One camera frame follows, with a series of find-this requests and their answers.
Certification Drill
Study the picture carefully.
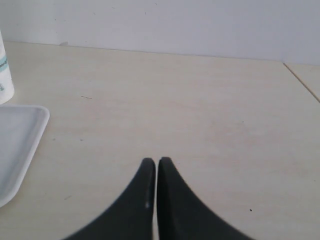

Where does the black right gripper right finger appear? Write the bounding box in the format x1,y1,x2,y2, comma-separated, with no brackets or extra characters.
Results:
156,157,251,240

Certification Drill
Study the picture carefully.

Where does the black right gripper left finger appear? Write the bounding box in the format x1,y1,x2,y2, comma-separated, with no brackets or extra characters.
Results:
67,158,156,240

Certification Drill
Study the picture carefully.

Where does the printed white paper towel roll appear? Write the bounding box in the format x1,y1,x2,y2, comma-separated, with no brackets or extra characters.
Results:
0,34,15,105

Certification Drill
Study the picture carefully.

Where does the white plastic tray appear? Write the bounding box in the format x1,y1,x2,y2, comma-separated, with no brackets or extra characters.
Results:
0,105,50,207

